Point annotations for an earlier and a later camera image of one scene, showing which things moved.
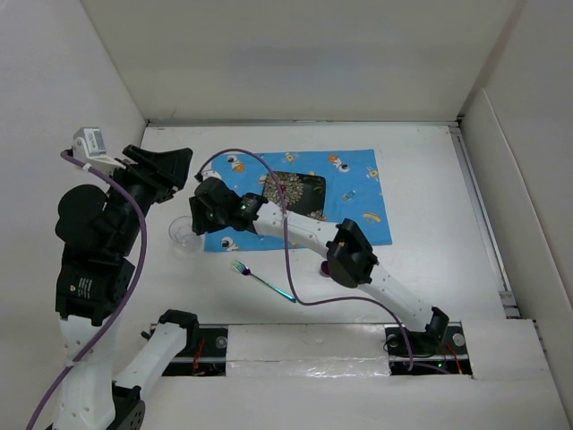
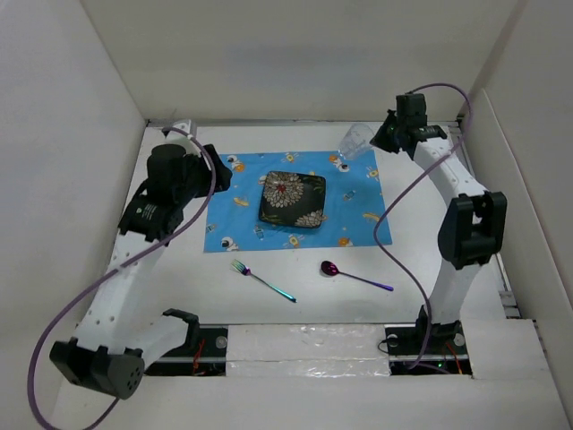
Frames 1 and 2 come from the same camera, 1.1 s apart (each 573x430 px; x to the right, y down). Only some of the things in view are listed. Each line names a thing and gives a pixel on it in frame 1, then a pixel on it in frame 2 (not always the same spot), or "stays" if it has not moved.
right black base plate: (440, 350) stays
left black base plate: (206, 355) stays
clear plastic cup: (181, 231) → (356, 141)
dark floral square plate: (303, 193) stays
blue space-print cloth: (354, 192) stays
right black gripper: (200, 224) → (380, 140)
